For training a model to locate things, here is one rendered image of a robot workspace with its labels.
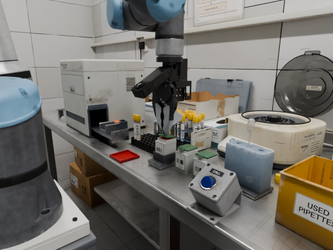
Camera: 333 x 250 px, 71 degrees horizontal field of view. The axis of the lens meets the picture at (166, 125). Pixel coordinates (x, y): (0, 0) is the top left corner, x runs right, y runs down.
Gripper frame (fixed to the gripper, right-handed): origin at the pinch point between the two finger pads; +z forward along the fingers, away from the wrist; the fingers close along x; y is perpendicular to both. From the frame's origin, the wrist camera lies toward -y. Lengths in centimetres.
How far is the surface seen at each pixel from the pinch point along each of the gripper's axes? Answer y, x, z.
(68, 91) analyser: -7, 57, -7
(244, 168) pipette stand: 4.2, -23.3, 4.4
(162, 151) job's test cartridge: -1.6, -1.3, 5.4
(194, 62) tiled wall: 57, 43, -19
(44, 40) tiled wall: 15, 169, -37
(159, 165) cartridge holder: -3.6, -2.7, 8.6
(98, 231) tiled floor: 16, 92, 97
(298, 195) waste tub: -1.5, -36.7, 2.9
